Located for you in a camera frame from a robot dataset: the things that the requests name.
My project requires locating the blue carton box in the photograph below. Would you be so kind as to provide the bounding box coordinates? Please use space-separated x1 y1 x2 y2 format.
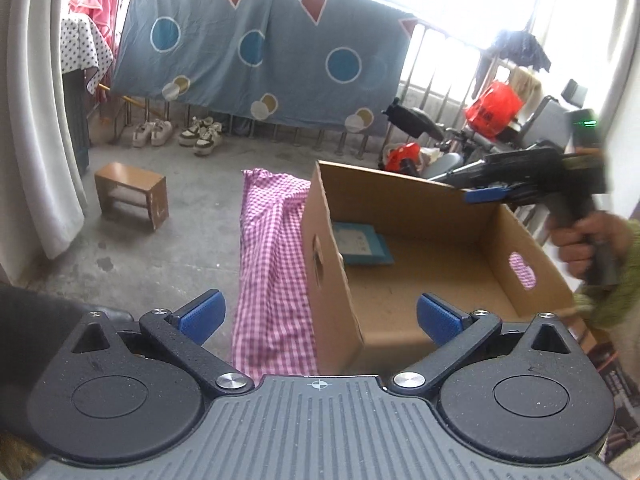
332 222 394 266

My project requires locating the person right hand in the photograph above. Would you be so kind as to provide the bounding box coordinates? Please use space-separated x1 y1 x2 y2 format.
546 211 634 280

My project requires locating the wheelchair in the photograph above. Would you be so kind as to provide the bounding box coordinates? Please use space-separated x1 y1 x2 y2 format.
378 96 572 180

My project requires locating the red plastic bag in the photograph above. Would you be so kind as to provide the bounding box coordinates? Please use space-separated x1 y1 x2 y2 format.
464 80 523 140

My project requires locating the pink checkered tablecloth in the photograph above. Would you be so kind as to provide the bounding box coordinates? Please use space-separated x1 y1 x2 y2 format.
231 168 318 382

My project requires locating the brown cardboard box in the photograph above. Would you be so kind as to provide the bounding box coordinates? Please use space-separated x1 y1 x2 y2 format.
300 162 573 375

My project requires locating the black chair seat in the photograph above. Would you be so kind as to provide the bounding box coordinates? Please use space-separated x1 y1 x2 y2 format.
0 285 132 442

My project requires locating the small wooden stool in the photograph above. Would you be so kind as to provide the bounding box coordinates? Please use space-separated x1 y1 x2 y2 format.
94 162 169 231

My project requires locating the grey curtain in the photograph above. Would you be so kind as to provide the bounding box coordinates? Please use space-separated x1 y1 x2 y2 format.
6 0 87 259

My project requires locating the white green sneakers pair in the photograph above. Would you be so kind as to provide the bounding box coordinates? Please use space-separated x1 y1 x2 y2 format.
178 117 222 157

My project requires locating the blue patterned hanging blanket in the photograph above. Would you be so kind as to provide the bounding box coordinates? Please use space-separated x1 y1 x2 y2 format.
112 0 416 136

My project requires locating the polka dot cloth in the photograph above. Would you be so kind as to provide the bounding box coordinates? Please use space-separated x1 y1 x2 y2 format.
60 13 114 96

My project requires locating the pink hanging garment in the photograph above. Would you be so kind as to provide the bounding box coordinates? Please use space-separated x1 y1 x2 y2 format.
68 0 119 51

